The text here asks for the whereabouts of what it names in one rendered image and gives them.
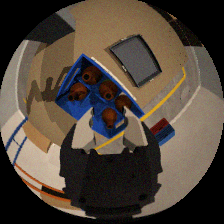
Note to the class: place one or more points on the blue divided crate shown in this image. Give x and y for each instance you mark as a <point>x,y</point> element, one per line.
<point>78,108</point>

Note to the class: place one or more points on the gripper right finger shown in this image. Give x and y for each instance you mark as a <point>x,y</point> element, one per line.
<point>138,137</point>

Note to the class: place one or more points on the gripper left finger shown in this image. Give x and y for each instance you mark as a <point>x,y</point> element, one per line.
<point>79,140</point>

